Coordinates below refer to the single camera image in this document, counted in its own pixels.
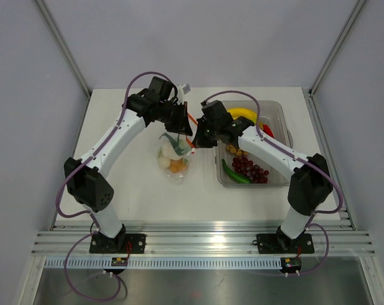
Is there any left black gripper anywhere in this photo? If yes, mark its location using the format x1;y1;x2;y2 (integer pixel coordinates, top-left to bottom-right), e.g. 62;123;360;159
158;101;193;136

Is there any clear zip top bag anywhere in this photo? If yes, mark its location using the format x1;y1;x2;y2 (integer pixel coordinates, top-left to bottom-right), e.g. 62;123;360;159
155;130;196;185

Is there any white cauliflower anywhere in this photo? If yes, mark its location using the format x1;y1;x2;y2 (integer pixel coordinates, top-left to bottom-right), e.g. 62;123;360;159
157;142;188;170

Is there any orange yellow pepper cluster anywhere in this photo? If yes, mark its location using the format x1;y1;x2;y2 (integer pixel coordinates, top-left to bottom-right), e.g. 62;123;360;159
169;158;187;173

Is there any yellow banana bunch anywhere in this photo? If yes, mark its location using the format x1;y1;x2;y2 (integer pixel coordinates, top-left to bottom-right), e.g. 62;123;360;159
227;107;258;124

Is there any green chili pepper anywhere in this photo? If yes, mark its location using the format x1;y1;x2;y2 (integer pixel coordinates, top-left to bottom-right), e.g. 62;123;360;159
222;159;251;184

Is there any red chili pepper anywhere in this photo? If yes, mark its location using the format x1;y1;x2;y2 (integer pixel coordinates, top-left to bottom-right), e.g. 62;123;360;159
262;124;274;138

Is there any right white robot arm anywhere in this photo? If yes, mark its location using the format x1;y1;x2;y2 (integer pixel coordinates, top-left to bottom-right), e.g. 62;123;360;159
193;100;333;253

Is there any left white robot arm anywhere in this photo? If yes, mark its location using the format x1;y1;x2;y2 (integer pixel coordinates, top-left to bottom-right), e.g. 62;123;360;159
63;74;192;254

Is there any clear plastic food bin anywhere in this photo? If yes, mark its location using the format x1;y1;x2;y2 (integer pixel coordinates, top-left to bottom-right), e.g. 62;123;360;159
216;100;297;189

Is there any brown longan cluster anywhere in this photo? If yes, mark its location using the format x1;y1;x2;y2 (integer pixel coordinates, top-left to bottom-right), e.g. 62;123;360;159
226;144;248;156

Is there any red grape bunch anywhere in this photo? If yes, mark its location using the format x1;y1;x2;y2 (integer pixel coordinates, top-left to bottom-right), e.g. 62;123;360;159
231;156;269;184

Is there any left small circuit board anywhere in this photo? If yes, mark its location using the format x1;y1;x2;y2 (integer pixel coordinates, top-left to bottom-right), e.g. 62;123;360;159
111;257;128;267

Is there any small circuit board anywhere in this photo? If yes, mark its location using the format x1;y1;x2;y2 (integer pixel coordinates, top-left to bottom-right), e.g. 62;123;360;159
111;257;128;267
281;257;302;270

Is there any right small circuit board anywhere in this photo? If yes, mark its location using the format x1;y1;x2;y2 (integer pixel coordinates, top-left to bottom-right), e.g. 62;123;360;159
281;257;302;270

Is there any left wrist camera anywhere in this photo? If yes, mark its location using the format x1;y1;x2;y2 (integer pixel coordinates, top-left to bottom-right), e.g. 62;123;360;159
177;83;191;95

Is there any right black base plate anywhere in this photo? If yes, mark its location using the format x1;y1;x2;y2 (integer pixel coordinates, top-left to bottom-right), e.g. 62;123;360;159
252;233;315;254

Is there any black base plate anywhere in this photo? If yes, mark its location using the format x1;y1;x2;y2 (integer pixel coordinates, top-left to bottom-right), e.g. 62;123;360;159
252;233;315;254
89;226;147;254

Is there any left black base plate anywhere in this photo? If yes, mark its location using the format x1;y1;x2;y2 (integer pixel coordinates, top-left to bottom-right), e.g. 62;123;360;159
89;226;147;254

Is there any aluminium rail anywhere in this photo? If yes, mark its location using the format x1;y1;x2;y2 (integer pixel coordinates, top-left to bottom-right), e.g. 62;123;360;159
31;220;376;257

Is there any left frame post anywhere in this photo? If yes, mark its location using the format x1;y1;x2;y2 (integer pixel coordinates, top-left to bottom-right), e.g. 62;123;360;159
33;0;92;100

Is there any frame post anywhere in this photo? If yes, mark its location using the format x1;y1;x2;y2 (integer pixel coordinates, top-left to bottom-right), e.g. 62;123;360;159
308;0;368;98
33;0;92;100

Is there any white slotted cable duct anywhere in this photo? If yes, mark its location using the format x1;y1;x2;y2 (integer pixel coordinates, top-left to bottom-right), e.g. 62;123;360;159
44;257;290;272

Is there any right frame post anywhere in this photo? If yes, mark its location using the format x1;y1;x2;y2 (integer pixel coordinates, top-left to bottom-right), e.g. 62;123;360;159
308;0;368;98

